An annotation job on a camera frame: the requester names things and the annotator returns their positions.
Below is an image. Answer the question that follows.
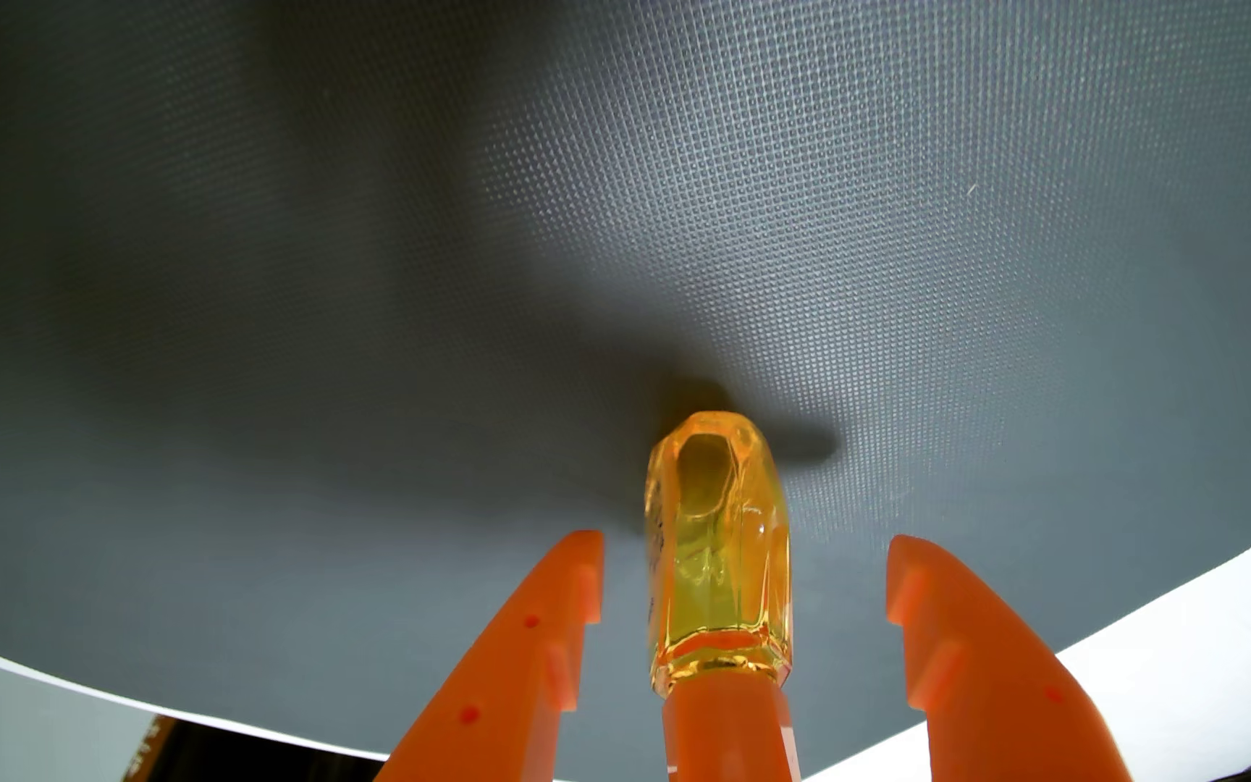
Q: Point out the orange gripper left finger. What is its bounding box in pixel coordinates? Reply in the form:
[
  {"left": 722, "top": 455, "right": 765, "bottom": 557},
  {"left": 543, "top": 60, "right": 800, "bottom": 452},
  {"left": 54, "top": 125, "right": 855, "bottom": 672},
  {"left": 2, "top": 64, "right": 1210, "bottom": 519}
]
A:
[{"left": 376, "top": 530, "right": 606, "bottom": 782}]

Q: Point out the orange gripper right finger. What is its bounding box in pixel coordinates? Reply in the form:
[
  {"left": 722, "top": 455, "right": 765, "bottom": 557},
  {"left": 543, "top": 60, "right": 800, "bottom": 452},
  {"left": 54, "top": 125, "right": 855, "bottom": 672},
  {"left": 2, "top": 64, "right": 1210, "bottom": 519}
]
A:
[{"left": 886, "top": 534, "right": 1136, "bottom": 782}]

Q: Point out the yellow eyedrops bottle orange cap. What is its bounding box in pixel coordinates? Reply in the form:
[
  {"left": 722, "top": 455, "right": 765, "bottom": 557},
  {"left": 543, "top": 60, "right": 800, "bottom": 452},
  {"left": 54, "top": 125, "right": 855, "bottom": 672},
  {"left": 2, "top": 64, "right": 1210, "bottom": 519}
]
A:
[{"left": 644, "top": 411, "right": 803, "bottom": 782}]

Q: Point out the black object brown edge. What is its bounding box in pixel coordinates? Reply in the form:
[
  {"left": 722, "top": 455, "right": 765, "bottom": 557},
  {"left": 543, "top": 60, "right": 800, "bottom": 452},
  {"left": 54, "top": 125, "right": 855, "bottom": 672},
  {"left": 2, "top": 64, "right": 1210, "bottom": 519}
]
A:
[{"left": 124, "top": 715, "right": 390, "bottom": 782}]

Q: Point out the dark grey textured mat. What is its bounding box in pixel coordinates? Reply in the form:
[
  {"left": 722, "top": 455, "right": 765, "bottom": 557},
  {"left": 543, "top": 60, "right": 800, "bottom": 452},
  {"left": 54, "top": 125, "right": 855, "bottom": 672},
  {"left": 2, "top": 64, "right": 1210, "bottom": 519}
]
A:
[{"left": 0, "top": 0, "right": 1251, "bottom": 782}]

